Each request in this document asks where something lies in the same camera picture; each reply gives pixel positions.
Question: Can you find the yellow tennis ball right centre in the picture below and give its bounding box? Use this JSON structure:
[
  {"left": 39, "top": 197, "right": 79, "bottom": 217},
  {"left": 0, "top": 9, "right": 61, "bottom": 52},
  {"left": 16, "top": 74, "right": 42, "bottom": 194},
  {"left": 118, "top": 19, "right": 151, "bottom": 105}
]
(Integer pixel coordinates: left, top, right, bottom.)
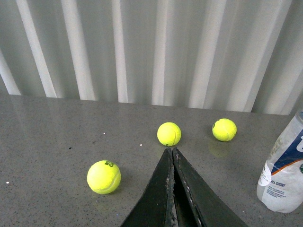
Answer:
[{"left": 212, "top": 118, "right": 237, "bottom": 142}]

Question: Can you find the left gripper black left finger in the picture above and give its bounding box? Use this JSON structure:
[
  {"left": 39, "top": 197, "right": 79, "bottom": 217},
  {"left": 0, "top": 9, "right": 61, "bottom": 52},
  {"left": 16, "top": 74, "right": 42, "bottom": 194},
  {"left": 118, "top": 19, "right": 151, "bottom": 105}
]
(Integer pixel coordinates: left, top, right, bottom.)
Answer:
[{"left": 122, "top": 148, "right": 176, "bottom": 227}]

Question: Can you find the white pleated curtain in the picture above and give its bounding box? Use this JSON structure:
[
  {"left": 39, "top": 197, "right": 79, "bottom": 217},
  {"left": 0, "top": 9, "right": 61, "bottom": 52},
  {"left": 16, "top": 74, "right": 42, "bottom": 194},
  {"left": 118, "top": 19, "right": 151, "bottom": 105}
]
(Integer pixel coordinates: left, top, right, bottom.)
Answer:
[{"left": 0, "top": 0, "right": 303, "bottom": 115}]

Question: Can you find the yellow tennis ball near left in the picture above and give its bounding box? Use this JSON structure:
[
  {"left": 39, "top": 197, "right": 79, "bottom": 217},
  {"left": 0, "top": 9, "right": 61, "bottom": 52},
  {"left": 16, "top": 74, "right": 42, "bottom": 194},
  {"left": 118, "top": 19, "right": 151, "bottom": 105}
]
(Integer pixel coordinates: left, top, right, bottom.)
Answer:
[{"left": 87, "top": 160, "right": 121, "bottom": 194}]

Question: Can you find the clear Wilson tennis ball can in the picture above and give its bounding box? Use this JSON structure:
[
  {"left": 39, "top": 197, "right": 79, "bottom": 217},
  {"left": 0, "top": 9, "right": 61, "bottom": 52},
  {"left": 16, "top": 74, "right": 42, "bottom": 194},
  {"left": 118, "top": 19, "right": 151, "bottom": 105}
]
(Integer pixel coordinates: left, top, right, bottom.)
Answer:
[{"left": 257, "top": 110, "right": 303, "bottom": 213}]

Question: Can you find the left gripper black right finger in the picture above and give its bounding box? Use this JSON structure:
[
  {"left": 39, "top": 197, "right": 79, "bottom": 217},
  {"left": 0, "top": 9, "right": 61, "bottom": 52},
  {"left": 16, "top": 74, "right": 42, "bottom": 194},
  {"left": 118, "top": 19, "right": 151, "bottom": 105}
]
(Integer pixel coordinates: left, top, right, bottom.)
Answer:
[{"left": 172, "top": 148, "right": 247, "bottom": 227}]

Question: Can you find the yellow tennis ball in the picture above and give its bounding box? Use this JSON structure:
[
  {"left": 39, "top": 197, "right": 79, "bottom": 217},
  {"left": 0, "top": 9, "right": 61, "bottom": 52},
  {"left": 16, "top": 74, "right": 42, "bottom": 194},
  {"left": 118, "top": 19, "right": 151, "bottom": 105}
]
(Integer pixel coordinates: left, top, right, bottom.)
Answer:
[
  {"left": 157, "top": 122, "right": 182, "bottom": 147},
  {"left": 212, "top": 118, "right": 237, "bottom": 142},
  {"left": 87, "top": 160, "right": 121, "bottom": 194}
]

